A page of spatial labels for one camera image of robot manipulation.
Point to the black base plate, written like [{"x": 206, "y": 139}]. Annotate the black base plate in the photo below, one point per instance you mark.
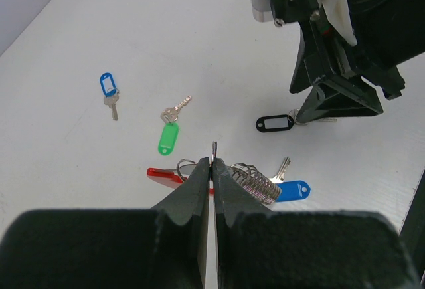
[{"x": 412, "y": 232}]

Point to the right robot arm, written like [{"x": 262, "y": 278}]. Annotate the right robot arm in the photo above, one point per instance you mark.
[{"x": 389, "y": 32}]

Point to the key with blue oval tag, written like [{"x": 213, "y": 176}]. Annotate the key with blue oval tag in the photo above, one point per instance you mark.
[{"x": 290, "y": 190}]

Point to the key with black tag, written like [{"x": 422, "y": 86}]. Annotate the key with black tag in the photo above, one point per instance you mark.
[{"x": 285, "y": 122}]

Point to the key with blue rectangular tag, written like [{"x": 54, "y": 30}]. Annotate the key with blue rectangular tag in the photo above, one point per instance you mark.
[{"x": 110, "y": 92}]

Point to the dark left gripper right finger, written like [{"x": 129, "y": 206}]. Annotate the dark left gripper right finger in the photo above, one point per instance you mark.
[{"x": 261, "y": 248}]

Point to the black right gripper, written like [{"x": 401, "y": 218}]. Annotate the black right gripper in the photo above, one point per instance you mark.
[{"x": 327, "y": 63}]

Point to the red handled metal key organizer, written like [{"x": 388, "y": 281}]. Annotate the red handled metal key organizer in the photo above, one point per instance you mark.
[{"x": 166, "y": 176}]

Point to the key with green tag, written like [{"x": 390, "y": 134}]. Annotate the key with green tag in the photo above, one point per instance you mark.
[{"x": 170, "y": 131}]

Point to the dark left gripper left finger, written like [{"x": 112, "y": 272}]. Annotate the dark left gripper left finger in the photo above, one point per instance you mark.
[{"x": 161, "y": 247}]

